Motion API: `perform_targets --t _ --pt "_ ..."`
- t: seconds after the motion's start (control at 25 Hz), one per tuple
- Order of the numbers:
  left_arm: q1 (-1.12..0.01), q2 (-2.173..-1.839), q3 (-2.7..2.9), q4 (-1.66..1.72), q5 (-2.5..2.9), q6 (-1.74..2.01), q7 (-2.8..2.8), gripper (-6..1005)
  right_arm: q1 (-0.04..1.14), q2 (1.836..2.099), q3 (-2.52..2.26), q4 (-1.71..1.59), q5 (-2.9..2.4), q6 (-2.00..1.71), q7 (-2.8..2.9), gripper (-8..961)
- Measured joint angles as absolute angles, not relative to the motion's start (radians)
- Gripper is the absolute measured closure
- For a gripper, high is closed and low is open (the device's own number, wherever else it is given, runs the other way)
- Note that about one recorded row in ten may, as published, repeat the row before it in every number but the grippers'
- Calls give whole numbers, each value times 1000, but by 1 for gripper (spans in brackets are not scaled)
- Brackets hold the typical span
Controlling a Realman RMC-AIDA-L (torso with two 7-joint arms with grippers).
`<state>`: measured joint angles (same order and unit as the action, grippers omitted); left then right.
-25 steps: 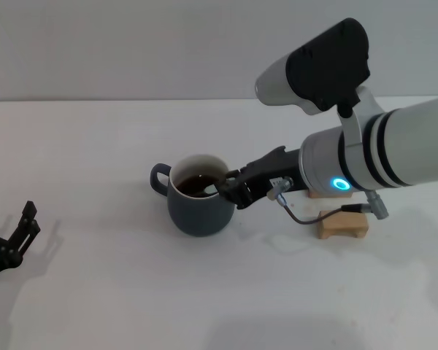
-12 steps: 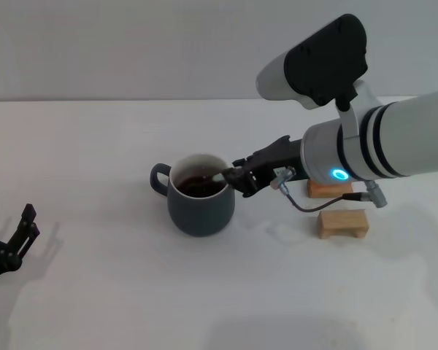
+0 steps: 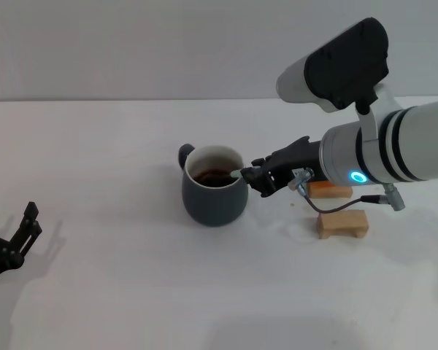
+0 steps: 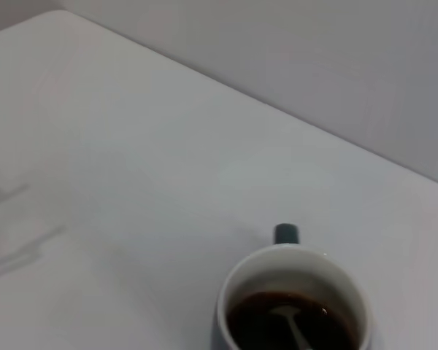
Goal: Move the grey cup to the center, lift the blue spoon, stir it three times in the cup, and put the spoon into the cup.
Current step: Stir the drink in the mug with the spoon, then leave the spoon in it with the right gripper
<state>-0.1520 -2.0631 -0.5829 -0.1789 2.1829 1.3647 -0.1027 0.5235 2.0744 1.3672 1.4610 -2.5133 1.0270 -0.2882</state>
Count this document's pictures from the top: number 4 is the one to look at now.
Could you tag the dark grey ceramic mug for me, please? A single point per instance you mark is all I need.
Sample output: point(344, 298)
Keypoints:
point(346, 288)

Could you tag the dark coffee liquid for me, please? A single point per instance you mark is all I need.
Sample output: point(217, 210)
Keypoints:
point(255, 324)

